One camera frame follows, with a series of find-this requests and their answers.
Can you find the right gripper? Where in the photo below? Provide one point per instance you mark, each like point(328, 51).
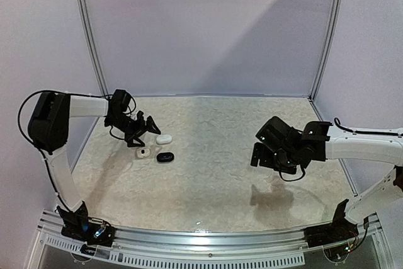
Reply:
point(266, 152)

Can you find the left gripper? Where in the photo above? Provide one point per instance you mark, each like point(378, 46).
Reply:
point(141, 128)

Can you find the white gold-trimmed charging case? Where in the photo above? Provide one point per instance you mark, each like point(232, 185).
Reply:
point(142, 153)

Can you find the black earbud charging case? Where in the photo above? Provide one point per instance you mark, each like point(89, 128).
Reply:
point(165, 157)

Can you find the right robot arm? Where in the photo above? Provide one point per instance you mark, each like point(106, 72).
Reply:
point(286, 149)

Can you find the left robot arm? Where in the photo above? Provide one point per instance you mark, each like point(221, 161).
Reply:
point(48, 130)

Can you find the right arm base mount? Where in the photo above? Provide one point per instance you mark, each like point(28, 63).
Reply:
point(336, 231)

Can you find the aluminium front rail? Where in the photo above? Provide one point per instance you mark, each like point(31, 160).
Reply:
point(270, 242)

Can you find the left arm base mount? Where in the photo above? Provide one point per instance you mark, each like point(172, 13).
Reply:
point(89, 230)

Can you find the white slotted cable duct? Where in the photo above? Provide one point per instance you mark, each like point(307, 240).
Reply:
point(64, 253)

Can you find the left aluminium corner post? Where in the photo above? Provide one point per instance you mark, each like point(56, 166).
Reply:
point(91, 45)

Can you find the aluminium corner post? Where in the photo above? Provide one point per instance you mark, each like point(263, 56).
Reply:
point(91, 45)
point(330, 30)

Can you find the right aluminium corner post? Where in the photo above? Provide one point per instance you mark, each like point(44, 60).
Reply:
point(330, 30)

